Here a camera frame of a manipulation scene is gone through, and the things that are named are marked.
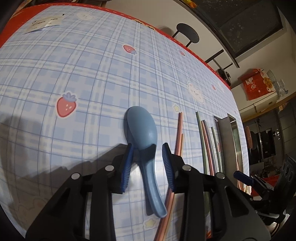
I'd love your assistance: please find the pink chopstick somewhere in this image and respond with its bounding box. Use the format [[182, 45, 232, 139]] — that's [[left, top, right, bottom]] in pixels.
[[159, 133, 184, 241]]

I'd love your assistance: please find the orange chopsticks pair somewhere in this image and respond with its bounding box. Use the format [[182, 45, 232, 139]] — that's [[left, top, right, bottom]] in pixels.
[[154, 112, 184, 241]]

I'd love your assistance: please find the dark window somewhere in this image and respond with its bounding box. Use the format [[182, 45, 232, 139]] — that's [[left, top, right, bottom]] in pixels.
[[178, 0, 284, 68]]

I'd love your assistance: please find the red printed cloth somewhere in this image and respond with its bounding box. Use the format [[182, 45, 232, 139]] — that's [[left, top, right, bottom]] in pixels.
[[240, 69, 277, 100]]

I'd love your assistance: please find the black round chair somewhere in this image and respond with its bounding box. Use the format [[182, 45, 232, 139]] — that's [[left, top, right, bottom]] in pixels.
[[171, 23, 200, 48]]

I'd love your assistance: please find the white paper card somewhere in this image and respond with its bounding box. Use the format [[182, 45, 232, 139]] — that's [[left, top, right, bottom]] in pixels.
[[23, 17, 62, 34]]

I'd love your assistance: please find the green chopstick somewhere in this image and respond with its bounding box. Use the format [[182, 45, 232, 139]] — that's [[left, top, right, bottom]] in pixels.
[[211, 127, 223, 173], [196, 112, 210, 175]]

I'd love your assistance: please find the cream fridge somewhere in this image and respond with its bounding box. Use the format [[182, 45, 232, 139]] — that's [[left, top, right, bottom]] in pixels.
[[238, 91, 278, 116]]

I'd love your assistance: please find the blue plastic spoon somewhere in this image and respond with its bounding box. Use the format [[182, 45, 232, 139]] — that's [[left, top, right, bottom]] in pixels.
[[127, 106, 167, 218]]

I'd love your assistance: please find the black oven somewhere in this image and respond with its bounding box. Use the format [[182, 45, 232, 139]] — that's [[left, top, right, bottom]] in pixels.
[[248, 126, 277, 163]]

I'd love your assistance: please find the metal utensil tray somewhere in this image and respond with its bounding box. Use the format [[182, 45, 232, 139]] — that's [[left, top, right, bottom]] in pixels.
[[214, 113, 244, 193]]

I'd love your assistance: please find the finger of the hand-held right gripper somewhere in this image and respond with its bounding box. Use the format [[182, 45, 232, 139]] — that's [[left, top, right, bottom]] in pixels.
[[233, 171, 253, 187]]

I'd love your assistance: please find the glass bowl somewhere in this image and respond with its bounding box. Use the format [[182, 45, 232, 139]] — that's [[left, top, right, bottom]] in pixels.
[[266, 70, 277, 84]]

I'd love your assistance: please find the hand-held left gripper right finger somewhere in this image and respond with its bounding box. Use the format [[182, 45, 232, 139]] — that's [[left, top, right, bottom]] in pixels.
[[161, 142, 271, 241]]

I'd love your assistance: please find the salmon chopstick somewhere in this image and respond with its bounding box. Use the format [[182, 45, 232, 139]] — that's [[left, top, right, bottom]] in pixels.
[[201, 120, 214, 175]]

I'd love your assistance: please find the blue plaid table mat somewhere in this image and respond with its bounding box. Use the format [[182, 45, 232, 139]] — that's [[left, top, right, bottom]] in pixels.
[[0, 5, 251, 241]]

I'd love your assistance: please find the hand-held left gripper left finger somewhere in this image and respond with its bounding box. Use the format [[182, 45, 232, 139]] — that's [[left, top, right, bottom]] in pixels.
[[25, 143, 134, 241]]

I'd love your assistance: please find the black metal rack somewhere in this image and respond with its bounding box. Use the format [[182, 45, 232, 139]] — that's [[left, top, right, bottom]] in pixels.
[[205, 50, 234, 70]]

